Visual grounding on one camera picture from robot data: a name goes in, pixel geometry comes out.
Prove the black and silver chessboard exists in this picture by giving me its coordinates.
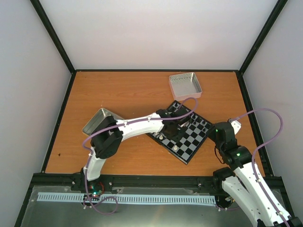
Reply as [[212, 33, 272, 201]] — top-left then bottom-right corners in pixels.
[[147, 112, 213, 164]]

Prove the silver square tin lid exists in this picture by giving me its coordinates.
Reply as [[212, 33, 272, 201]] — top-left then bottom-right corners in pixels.
[[169, 72, 202, 101]]

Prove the light blue cable duct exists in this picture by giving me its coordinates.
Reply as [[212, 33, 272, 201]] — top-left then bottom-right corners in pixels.
[[36, 192, 216, 206]]

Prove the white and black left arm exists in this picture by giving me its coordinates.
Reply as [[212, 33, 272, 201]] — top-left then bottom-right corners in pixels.
[[81, 109, 191, 191]]

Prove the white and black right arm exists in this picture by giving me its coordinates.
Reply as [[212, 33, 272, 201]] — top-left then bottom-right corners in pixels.
[[209, 121, 303, 227]]

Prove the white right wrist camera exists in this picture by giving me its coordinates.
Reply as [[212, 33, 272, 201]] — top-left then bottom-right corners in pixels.
[[228, 119, 241, 135]]

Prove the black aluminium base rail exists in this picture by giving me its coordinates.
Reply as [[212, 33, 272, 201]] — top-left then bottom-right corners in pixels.
[[30, 173, 285, 192]]

